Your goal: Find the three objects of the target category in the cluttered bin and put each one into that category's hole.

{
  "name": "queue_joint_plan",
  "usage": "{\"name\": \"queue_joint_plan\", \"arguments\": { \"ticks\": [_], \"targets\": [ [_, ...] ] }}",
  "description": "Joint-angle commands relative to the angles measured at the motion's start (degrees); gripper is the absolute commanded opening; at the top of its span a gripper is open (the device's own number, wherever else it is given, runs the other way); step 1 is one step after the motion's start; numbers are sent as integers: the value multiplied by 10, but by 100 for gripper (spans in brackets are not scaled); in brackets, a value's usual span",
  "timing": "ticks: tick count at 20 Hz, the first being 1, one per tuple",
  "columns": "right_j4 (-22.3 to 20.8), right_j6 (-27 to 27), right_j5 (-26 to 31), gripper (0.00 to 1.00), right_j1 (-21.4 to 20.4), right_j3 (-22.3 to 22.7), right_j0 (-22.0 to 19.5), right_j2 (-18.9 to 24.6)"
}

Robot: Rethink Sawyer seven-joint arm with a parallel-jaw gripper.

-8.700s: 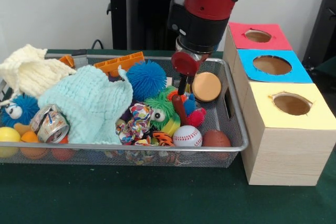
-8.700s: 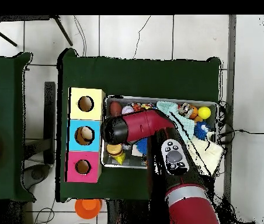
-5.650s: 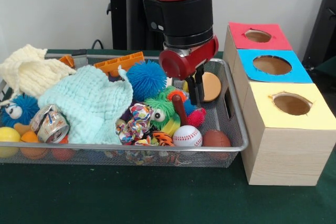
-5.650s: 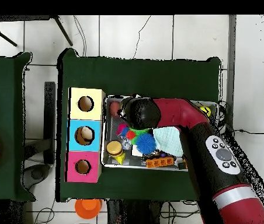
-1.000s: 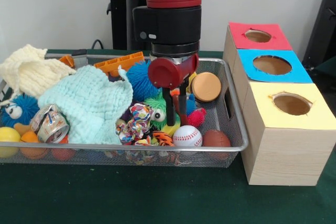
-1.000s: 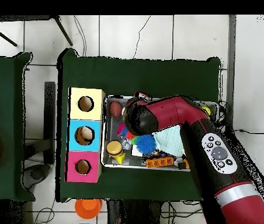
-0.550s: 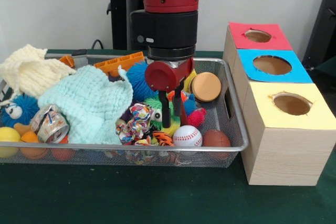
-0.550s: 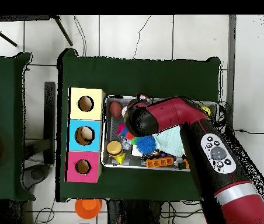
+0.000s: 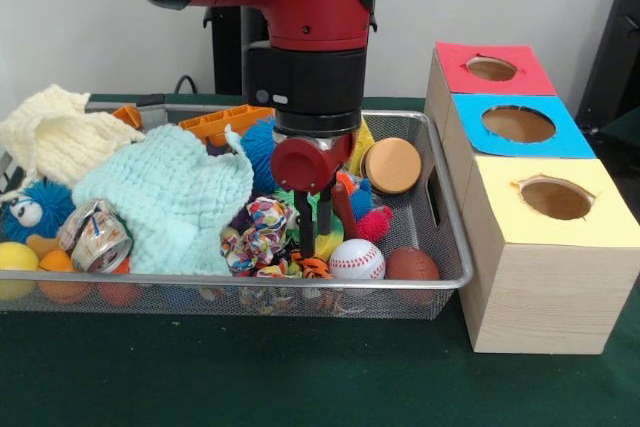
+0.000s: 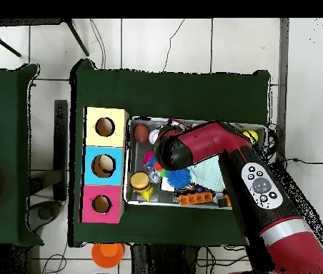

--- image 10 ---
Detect mint green muslin cloth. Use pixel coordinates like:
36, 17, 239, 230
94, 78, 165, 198
188, 156, 226, 193

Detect grey stand base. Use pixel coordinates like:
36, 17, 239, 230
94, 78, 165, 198
28, 200, 63, 233

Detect toy hamburger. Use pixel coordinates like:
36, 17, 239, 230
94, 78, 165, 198
129, 172, 151, 193

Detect black floor cables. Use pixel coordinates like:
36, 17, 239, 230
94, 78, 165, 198
195, 245, 251, 274

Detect brown toy football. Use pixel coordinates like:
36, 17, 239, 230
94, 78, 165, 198
134, 123, 150, 145

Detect yellow toy cheese wedge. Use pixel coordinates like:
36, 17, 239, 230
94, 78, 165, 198
140, 186, 154, 203

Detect beige round toy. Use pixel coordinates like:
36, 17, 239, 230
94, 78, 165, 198
94, 155, 116, 176

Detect orange plastic cup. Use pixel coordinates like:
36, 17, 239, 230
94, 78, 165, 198
91, 243, 126, 269

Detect clear plastic packet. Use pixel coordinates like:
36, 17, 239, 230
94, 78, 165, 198
146, 167, 162, 184

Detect black power cable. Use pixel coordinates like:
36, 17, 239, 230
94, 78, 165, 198
265, 122, 323, 178

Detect yellow smooth ball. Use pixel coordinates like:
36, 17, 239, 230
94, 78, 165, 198
242, 129, 259, 145

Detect wire mesh bin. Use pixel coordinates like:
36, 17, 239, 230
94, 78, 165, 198
124, 116, 268, 210

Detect wooden box with three holes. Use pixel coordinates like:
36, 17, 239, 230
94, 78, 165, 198
81, 106, 129, 224

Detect dark green side table cloth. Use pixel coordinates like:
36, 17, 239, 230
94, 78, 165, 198
0, 63, 44, 247

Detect black tripod stand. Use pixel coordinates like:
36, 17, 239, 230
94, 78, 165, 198
0, 18, 90, 57

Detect plain blue spiky ball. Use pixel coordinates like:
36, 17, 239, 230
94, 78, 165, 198
165, 168, 192, 190

